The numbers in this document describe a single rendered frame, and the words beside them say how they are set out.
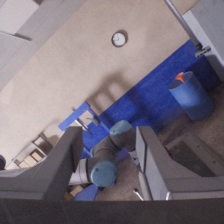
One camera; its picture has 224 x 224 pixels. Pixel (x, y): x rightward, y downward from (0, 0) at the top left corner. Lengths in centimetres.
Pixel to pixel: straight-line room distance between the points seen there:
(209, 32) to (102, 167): 352
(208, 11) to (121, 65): 195
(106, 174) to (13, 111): 418
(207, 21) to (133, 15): 146
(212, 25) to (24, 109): 453
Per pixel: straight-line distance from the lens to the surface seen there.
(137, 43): 383
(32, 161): 453
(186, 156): 104
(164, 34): 399
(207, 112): 369
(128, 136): 66
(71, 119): 352
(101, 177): 57
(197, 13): 375
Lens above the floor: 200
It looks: 12 degrees down
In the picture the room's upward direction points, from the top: 42 degrees counter-clockwise
